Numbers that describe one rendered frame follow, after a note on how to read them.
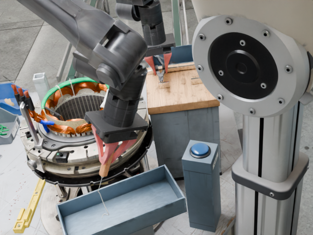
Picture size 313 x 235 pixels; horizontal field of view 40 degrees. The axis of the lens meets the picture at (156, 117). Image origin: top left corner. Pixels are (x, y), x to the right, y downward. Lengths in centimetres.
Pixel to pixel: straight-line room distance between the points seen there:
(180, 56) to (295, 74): 89
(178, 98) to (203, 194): 26
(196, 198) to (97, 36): 57
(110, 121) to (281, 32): 36
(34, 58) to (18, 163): 240
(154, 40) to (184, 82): 15
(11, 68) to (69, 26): 317
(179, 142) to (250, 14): 74
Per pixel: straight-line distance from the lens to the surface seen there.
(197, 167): 100
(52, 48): 394
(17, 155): 156
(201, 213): 113
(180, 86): 118
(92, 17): 66
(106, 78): 65
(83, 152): 98
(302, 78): 53
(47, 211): 129
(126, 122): 75
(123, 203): 94
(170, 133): 118
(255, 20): 51
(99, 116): 77
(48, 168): 103
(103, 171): 83
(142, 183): 96
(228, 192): 126
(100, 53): 64
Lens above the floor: 172
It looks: 38 degrees down
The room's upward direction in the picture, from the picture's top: 9 degrees counter-clockwise
